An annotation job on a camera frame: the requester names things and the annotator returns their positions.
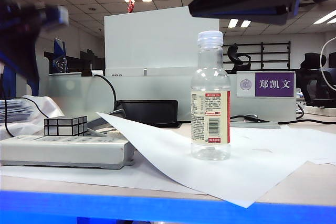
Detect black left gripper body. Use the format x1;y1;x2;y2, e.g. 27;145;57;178
5;4;69;41

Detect white power strip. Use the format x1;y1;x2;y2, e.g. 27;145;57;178
0;134;136;170

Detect black shelf rack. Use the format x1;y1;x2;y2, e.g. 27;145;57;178
222;41;291;71

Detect blue crystal trophy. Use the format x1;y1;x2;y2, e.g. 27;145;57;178
51;38;68;74

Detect black office chair, curved headrest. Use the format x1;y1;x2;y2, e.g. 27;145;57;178
227;45;251;74

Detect black stepped furniture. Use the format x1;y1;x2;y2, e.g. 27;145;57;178
44;49;105;74

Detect purple and white name plate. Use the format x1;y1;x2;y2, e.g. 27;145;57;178
236;71;297;99

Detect black mesh office chair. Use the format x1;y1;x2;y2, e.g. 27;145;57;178
296;52;336;108

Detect white plastic bag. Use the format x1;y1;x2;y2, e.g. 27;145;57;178
0;94;65;141

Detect stack of printed papers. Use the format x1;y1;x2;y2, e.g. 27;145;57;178
0;100;34;124

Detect white board panel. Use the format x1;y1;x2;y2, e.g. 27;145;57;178
104;5;220;77

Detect silver mirror cube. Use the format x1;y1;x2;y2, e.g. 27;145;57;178
44;115;88;137

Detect clear plastic bottle, cream label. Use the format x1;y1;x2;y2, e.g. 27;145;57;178
191;30;232;161

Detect frosted glass desk partition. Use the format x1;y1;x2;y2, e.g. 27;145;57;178
47;73;297;123

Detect black rectangular tray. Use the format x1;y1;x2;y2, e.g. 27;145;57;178
117;100;179;127

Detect white paper sheet, curled edge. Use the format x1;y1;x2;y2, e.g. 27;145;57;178
96;112;309;208

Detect white cable loop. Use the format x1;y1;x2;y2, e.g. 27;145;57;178
319;36;336;90

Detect thin black cable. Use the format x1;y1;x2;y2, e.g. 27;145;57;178
0;97;49;138

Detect curved thick power cable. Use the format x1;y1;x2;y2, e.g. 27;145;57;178
93;74;118;111

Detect long black cable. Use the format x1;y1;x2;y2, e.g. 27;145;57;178
229;114;336;126

